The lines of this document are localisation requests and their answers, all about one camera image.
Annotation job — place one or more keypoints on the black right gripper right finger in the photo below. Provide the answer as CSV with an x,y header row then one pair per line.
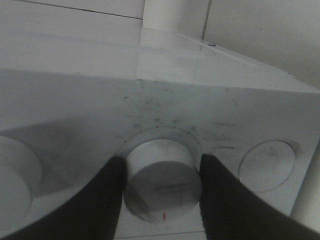
x,y
230,211

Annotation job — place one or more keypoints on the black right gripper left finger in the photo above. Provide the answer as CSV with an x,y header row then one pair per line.
x,y
92,214

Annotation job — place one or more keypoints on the round white door button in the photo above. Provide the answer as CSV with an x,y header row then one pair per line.
x,y
267,166

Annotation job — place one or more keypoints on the white microwave knob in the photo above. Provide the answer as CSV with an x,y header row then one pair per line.
x,y
163,183
20,177

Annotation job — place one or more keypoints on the white microwave oven body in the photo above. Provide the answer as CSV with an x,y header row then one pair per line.
x,y
77,99

